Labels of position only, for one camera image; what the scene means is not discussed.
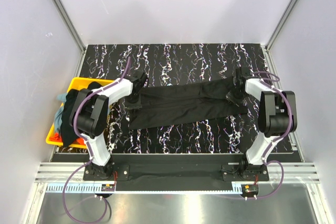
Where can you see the orange t-shirt in bin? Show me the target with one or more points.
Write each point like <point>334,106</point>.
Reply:
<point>57,138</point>

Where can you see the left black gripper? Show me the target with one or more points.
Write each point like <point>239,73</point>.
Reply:
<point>136,105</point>

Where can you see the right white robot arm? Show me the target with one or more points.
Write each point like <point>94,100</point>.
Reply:
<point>277,116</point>

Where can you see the right small connector box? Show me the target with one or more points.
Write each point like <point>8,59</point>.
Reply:
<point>250,189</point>

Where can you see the left small connector box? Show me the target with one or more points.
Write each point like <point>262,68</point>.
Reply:
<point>108,187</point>

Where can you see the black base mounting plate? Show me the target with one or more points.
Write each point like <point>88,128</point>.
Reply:
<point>189,183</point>

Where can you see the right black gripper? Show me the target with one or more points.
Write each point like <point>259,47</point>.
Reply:
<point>230,97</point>

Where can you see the grey-blue t-shirt in bin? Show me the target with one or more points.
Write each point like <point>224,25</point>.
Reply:
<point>58,115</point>

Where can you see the right aluminium frame post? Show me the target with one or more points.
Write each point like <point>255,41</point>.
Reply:
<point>288,10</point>

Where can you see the left aluminium frame post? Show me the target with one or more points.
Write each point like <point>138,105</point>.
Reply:
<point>69,24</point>

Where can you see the small connector box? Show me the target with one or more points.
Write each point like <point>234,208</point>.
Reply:
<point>108,187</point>
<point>250,189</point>

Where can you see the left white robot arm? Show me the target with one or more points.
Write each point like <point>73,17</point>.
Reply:
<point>89,117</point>

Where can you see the aluminium frame post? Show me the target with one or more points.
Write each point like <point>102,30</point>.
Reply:
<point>288,10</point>
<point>69,24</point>

